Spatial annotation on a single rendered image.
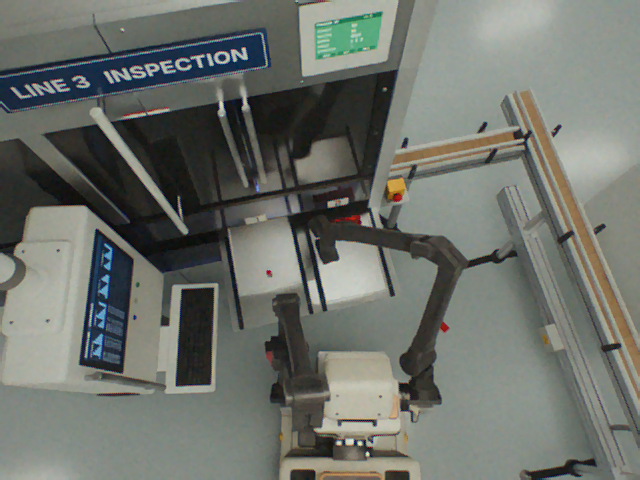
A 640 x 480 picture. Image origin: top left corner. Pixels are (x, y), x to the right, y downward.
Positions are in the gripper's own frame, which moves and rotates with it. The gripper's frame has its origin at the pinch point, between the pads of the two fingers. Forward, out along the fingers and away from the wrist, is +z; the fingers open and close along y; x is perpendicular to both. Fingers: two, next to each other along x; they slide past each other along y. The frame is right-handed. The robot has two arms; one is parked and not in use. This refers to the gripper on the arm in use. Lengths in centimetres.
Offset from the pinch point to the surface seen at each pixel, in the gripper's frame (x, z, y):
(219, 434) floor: 74, 104, -45
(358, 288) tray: -9.9, 14.6, -12.5
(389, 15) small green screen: -18, -98, 18
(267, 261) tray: 22.5, 14.8, 10.5
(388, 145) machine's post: -27, -39, 19
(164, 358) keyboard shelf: 74, 24, -13
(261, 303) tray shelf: 29.8, 15.3, -5.9
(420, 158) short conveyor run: -55, 9, 33
